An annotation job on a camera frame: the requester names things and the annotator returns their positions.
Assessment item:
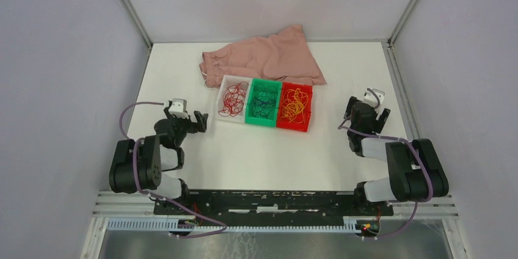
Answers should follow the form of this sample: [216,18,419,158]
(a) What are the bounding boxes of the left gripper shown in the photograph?
[164,107,208,147]

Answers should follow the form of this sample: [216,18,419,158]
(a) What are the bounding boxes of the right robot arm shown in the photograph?
[189,98,448,215]

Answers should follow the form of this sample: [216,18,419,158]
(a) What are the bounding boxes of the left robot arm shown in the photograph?
[108,109,208,214]

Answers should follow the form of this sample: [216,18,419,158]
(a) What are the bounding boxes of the translucent white bin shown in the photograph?
[214,75,253,123]

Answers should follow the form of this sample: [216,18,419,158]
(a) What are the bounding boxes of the red plastic bin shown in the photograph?
[276,82,313,133]

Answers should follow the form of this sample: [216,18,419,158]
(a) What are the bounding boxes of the green plastic bin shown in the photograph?
[245,79,282,127]

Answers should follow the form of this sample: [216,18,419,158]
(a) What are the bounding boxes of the pink cloth shorts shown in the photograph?
[199,24,326,87]

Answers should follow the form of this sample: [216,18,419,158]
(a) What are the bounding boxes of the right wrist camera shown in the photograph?
[362,87,385,109]

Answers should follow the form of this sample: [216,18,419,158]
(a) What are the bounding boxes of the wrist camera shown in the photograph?
[166,98,189,119]
[362,87,385,109]

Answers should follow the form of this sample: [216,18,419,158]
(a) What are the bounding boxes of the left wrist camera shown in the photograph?
[166,98,189,119]

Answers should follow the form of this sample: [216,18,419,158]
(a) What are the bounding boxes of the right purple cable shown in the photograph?
[338,87,434,239]

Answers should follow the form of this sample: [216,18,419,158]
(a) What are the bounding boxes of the white drawstring cord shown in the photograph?
[201,71,221,89]

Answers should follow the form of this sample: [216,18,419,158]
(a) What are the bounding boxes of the red cables in white bin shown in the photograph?
[218,81,250,119]

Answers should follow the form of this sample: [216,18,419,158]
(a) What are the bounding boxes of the yellow cables in red bin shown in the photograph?
[281,87,310,125]

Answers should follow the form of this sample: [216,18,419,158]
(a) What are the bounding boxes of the black cables in green bin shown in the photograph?
[250,87,280,120]

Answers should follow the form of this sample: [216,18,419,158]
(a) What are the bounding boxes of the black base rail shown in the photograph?
[178,189,394,227]

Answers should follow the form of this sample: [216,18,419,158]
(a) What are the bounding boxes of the white cable duct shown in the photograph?
[106,216,361,234]

